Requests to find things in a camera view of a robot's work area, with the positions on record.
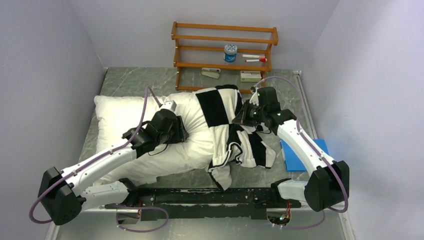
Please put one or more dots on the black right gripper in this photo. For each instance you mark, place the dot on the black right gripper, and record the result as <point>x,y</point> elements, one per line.
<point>239,118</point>

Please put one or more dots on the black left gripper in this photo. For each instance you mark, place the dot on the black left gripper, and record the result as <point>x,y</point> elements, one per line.
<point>180,135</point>

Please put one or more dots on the black white checkered pillowcase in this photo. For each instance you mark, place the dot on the black white checkered pillowcase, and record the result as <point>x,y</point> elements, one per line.
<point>231,142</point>

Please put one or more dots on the white pillow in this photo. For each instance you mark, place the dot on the white pillow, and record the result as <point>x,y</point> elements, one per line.
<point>116,115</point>

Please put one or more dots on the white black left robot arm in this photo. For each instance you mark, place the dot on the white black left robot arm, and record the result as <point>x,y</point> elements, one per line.
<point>64,194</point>

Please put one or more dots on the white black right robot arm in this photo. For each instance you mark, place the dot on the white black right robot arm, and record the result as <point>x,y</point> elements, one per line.
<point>328,183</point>

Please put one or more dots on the small white red box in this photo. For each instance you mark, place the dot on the small white red box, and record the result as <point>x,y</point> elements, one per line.
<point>250,76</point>

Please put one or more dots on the red capped marker pen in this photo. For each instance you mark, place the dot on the red capped marker pen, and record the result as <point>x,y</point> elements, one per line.
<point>253,60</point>

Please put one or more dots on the white marker pen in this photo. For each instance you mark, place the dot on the white marker pen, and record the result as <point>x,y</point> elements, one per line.
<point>253,56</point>

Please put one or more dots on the blue white round jar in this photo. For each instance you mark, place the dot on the blue white round jar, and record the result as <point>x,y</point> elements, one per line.
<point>230,53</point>

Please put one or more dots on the blue foam block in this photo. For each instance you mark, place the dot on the blue foam block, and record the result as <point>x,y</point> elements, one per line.
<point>292,162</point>

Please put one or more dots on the wooden shelf rack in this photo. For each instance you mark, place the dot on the wooden shelf rack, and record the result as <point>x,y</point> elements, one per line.
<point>201,45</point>

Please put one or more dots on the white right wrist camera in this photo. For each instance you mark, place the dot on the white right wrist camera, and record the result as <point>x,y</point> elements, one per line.
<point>254,99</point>

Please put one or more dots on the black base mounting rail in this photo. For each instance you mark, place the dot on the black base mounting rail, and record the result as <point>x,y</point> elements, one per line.
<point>198,203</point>

